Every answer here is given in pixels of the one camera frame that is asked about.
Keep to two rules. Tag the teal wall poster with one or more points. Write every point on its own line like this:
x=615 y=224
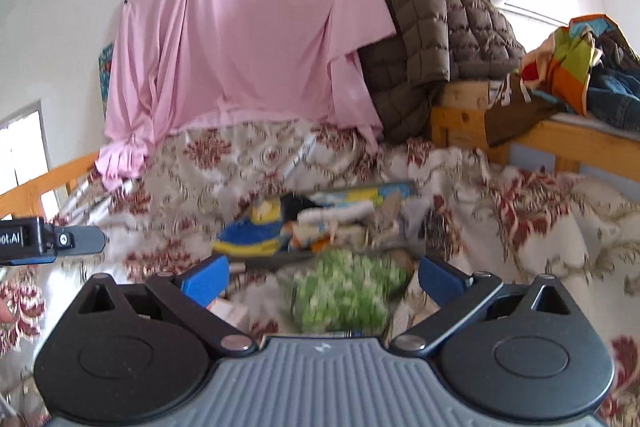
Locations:
x=106 y=77

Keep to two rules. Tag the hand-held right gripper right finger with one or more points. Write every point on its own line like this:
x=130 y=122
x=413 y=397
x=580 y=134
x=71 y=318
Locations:
x=440 y=278

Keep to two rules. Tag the blue and yellow sock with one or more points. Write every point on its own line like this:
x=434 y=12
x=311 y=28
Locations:
x=245 y=238

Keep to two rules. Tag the green floral cloth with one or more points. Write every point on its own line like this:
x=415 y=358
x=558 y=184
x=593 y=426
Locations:
x=345 y=292

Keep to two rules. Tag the floral patterned bedspread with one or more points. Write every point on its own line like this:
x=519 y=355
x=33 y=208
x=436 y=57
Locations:
x=525 y=217

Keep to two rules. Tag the brown cloth with white print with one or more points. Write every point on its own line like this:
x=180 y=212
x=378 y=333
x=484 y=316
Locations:
x=515 y=117

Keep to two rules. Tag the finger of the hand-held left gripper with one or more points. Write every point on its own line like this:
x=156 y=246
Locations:
x=82 y=239
x=30 y=261

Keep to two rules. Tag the wooden bed rail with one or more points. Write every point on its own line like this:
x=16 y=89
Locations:
x=45 y=184

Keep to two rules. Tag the cartoon print storage box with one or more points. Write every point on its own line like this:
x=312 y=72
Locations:
x=372 y=193

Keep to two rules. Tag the person's left hand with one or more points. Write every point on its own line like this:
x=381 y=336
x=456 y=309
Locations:
x=5 y=312

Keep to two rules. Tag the brown quilted jacket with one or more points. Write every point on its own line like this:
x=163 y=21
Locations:
x=440 y=32

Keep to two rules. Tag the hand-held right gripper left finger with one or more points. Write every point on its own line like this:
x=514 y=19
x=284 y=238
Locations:
x=205 y=283

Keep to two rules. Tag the colourful patchwork cloth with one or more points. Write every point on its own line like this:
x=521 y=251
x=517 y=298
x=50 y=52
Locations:
x=565 y=67

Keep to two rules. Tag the wooden bunk bed frame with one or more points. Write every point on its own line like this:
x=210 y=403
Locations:
x=575 y=137

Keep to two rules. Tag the pink hanging sheet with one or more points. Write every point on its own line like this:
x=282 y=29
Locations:
x=240 y=32

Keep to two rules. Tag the window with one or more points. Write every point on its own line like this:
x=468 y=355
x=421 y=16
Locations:
x=20 y=152

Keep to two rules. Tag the striped towel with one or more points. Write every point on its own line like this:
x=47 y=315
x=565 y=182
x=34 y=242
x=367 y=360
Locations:
x=330 y=218

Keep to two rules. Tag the dark clothes pile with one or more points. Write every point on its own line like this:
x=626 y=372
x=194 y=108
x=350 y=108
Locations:
x=622 y=52

